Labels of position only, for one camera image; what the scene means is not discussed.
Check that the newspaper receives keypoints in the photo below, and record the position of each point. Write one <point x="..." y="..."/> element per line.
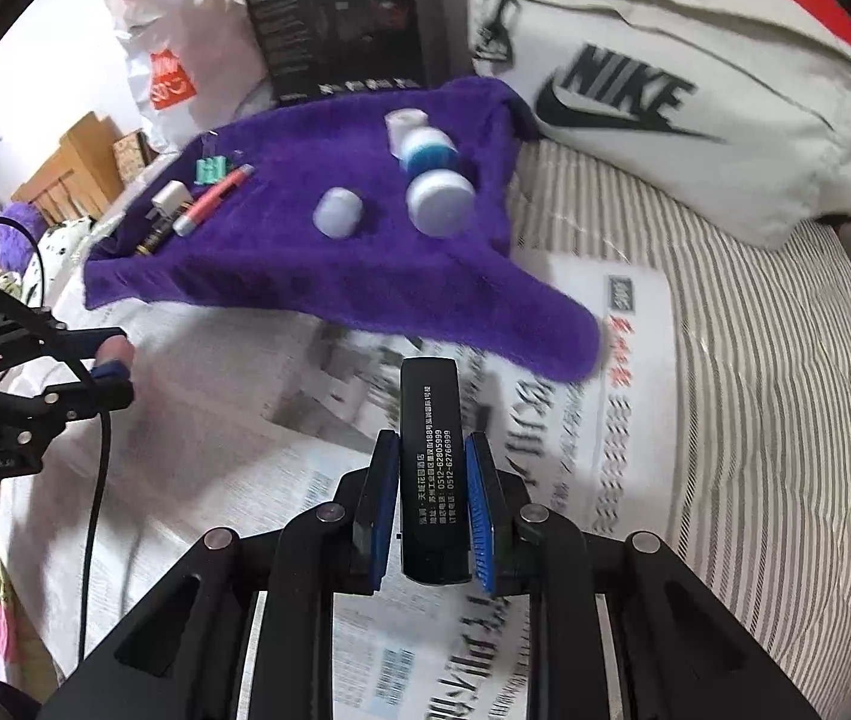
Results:
<point x="545" y="427"/>

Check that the black and gold tube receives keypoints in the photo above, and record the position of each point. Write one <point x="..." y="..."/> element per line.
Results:
<point x="159" y="236"/>

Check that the purple towel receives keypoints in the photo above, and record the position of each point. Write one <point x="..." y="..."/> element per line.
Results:
<point x="283" y="270"/>

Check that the small translucent white box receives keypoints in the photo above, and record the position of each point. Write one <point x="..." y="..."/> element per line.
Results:
<point x="170" y="199"/>

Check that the white canvas bag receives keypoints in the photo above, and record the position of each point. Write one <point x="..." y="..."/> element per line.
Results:
<point x="732" y="90"/>

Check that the black lighter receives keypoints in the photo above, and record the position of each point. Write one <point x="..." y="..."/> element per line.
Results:
<point x="433" y="465"/>

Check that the striped bed sheet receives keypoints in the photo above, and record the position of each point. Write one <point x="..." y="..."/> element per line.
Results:
<point x="770" y="427"/>

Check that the brown patterned box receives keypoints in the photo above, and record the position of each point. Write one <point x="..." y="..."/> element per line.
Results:
<point x="133" y="157"/>

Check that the white plush toy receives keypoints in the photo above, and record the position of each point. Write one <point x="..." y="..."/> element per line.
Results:
<point x="58" y="247"/>

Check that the green binder clip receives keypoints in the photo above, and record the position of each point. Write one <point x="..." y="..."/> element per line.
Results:
<point x="211" y="169"/>

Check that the blue and white lotion bottle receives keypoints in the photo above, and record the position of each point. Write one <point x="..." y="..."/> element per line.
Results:
<point x="433" y="157"/>

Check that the white plastic shopping bag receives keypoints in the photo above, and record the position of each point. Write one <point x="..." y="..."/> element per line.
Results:
<point x="170" y="22"/>

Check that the black headphone box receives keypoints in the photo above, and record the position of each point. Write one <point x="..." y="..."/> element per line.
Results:
<point x="335" y="22"/>

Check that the purple plush toy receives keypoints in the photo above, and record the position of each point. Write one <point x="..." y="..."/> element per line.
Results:
<point x="17" y="229"/>

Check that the wooden headboard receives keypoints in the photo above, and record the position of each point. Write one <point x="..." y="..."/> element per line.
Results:
<point x="73" y="172"/>

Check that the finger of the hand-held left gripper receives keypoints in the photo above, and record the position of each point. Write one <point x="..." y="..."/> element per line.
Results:
<point x="80" y="401"/>
<point x="58" y="341"/>

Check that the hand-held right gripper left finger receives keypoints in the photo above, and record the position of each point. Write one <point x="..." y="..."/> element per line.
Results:
<point x="376" y="510"/>

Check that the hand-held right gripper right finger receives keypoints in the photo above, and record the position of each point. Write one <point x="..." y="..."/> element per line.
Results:
<point x="484" y="517"/>

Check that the small white jar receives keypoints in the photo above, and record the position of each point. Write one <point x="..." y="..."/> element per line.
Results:
<point x="337" y="211"/>

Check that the pink tube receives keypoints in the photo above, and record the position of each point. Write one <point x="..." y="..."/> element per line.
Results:
<point x="211" y="202"/>

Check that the white tape roll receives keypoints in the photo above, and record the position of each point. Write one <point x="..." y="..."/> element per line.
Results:
<point x="403" y="126"/>

